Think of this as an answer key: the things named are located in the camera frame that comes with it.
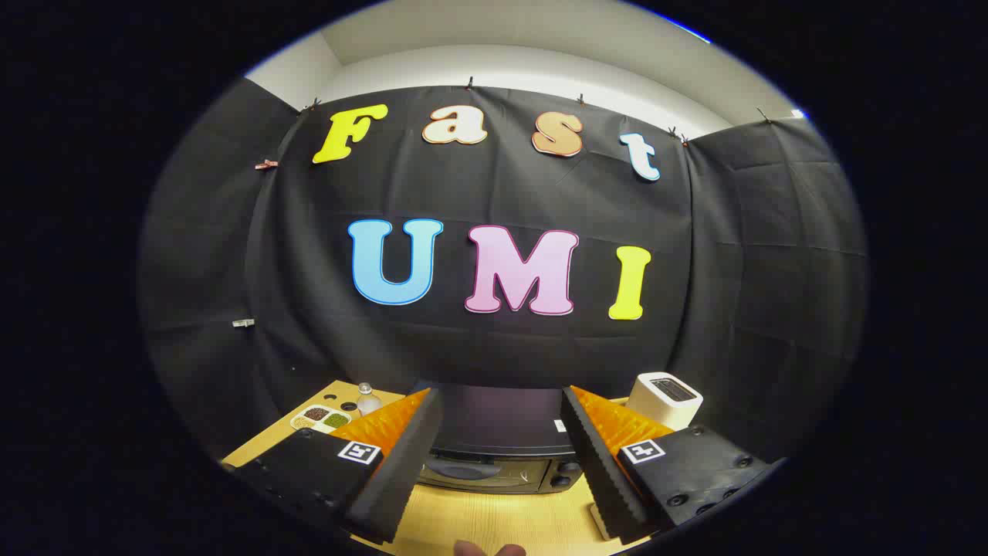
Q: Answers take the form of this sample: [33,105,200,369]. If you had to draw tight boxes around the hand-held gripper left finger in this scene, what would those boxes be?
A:
[224,388,445,545]

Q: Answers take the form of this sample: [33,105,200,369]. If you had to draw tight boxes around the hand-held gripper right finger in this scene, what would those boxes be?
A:
[560,385,777,544]

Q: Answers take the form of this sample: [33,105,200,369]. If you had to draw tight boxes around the black toaster oven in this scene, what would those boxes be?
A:
[417,381,586,496]

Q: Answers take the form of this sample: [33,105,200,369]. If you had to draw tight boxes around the white pop-up toaster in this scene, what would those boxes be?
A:
[625,372,705,432]

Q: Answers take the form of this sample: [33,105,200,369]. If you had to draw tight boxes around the white divided dish of beans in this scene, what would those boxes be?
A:
[290,404,353,433]

